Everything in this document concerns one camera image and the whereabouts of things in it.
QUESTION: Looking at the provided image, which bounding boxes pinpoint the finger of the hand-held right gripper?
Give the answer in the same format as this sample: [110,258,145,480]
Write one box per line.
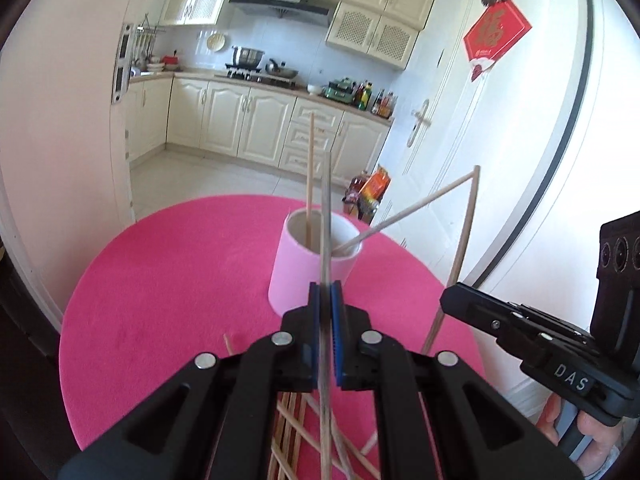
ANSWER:
[440,282,597,366]

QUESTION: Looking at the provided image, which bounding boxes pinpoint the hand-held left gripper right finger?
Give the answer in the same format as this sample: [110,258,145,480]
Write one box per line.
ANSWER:
[330,282,586,480]

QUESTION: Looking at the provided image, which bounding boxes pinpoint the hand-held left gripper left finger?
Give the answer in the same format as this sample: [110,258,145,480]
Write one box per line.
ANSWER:
[57,282,321,480]

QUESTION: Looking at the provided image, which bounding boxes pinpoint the pink cylindrical cup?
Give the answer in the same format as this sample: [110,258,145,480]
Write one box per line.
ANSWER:
[268,208,362,317]

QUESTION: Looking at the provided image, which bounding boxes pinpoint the thin wooden chopstick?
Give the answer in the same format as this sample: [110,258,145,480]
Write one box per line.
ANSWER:
[320,149,335,480]
[334,170,477,254]
[421,164,482,356]

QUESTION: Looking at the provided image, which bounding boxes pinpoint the bunch of wooden chopsticks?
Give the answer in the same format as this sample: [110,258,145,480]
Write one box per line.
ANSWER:
[222,332,383,480]

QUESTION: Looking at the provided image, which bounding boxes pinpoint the person's right forearm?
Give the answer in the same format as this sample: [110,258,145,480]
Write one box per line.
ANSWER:
[582,452,626,480]

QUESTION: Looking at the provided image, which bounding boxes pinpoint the person's right hand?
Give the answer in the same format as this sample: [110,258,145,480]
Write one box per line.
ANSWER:
[537,392,623,461]

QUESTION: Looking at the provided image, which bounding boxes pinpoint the pink round tablecloth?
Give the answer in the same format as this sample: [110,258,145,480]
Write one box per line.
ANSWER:
[59,194,488,480]

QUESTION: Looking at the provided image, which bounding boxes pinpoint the white refrigerator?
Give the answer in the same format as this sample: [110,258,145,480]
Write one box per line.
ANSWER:
[465,0,640,411]

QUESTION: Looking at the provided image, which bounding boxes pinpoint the white door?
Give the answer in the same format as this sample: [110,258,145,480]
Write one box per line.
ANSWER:
[372,0,596,291]

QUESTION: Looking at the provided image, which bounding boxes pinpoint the row of condiment bottles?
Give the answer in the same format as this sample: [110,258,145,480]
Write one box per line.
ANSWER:
[354,80,399,120]

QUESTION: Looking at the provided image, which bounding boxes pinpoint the cream base cabinets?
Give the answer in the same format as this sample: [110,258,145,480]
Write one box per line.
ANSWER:
[125,72,393,183]

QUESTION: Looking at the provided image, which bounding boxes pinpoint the green kitchen appliance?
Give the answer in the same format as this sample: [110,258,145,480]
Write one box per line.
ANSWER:
[322,77,356,104]

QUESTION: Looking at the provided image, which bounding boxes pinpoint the gas stove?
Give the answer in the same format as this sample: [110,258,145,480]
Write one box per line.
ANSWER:
[215,66,302,87]

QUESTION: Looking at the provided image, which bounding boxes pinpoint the dark wok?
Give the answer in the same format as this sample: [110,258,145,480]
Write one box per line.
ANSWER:
[265,58,300,80]

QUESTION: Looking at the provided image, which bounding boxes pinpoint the red diamond door decoration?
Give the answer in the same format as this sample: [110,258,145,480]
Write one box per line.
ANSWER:
[462,0,534,82]

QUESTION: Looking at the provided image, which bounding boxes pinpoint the steel cooking pot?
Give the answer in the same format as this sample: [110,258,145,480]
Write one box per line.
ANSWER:
[231,46,266,69]

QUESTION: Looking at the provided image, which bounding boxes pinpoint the black range hood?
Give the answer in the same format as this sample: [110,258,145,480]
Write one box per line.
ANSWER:
[227,0,331,28]

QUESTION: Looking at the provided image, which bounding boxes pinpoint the metal door latch plate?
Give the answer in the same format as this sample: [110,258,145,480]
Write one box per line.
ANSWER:
[111,22,135,107]

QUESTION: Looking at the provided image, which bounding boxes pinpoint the hanging utensil rack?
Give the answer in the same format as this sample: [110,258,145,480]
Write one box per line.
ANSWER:
[134,12,167,68]

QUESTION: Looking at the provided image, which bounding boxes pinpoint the silver door handle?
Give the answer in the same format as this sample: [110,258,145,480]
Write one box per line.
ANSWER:
[407,99,432,149]

